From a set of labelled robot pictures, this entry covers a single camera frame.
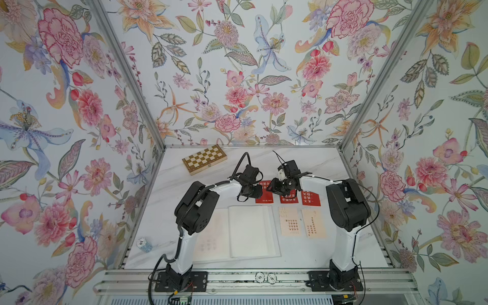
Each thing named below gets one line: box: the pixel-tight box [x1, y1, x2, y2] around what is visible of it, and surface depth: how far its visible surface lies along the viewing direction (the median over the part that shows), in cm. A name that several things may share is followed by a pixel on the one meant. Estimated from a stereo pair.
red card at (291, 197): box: [279, 188, 299, 204], surface depth 100 cm
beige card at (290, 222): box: [278, 206, 302, 238], surface depth 92 cm
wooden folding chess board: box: [181, 144, 228, 177], surface depth 113 cm
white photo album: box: [192, 205, 282, 264], surface depth 86 cm
